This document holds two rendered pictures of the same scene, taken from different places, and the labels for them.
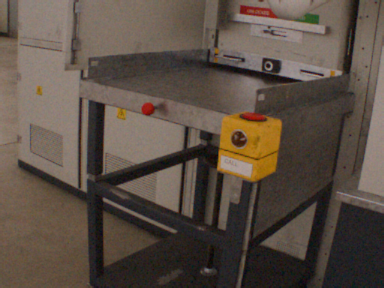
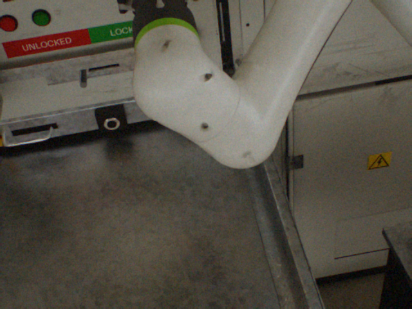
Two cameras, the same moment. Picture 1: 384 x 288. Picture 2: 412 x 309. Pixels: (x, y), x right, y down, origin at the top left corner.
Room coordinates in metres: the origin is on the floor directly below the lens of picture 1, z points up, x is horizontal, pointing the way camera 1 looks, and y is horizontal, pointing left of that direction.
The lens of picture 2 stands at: (0.78, 0.23, 1.71)
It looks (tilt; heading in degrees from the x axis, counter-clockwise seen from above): 45 degrees down; 322
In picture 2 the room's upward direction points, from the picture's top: 8 degrees counter-clockwise
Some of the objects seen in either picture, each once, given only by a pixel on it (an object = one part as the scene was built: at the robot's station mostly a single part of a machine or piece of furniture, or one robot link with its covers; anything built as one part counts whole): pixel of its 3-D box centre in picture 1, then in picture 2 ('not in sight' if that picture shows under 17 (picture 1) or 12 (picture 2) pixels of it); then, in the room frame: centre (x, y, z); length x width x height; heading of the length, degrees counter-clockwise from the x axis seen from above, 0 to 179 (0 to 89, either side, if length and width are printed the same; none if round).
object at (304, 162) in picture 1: (217, 201); not in sight; (1.46, -0.09, 0.46); 0.64 x 0.58 x 0.66; 145
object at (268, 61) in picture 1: (270, 65); (111, 120); (1.67, -0.23, 0.90); 0.06 x 0.03 x 0.05; 55
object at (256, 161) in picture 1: (250, 145); not in sight; (0.81, -0.09, 0.85); 0.08 x 0.08 x 0.10; 55
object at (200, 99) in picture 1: (229, 92); (125, 237); (1.46, -0.09, 0.82); 0.68 x 0.62 x 0.06; 145
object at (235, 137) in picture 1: (237, 139); not in sight; (0.78, -0.07, 0.87); 0.03 x 0.01 x 0.03; 55
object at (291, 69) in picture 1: (274, 65); (111, 108); (1.70, -0.26, 0.89); 0.54 x 0.05 x 0.06; 55
